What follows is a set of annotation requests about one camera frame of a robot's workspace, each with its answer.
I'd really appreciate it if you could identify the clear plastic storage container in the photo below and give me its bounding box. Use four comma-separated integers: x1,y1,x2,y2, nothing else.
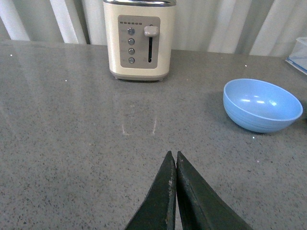
285,37,307,74

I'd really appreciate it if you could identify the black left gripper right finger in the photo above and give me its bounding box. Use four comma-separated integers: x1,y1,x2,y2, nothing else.
177,151,252,230

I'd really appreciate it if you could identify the cream two-slot toaster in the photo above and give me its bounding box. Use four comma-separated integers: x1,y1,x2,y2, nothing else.
103,0,177,81

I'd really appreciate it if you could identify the blue bowl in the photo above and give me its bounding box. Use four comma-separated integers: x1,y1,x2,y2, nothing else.
223,79,303,133

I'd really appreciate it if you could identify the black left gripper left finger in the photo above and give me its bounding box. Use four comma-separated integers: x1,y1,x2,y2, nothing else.
125,151,177,230

